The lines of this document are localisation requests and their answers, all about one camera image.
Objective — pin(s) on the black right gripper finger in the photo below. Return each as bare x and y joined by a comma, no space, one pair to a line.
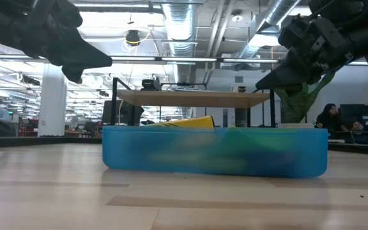
292,73
295,90

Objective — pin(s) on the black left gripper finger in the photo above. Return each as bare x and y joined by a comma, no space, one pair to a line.
75,52
73,75

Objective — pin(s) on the lime green paper pad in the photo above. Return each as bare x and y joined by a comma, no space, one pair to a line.
251,140

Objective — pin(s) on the blue translucent plastic pencil case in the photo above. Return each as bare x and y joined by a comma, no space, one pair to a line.
139,150

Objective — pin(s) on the yellow green crayon box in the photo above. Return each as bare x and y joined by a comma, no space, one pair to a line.
193,123

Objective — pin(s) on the green leafy plant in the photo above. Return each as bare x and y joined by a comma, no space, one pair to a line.
295,108

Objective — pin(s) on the white planter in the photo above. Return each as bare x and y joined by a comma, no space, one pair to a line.
299,125

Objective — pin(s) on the white column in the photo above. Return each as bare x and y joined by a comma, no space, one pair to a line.
53,108

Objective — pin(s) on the white ceiling light panel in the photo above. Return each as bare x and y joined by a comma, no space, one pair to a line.
264,41

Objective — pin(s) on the small dark box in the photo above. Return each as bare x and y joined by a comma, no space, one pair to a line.
241,89

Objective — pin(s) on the black monitor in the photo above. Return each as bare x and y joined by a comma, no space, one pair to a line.
126,113

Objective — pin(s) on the red cabinet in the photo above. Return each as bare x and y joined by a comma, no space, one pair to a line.
30,127

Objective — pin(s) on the overhead light bar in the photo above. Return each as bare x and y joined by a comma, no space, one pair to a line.
187,59

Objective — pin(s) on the slanted silver ventilation duct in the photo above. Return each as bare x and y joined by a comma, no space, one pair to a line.
276,12

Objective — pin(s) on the black camera device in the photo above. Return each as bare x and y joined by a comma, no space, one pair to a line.
150,84

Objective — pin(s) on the wooden table with black frame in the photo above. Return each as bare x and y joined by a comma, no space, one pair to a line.
187,99

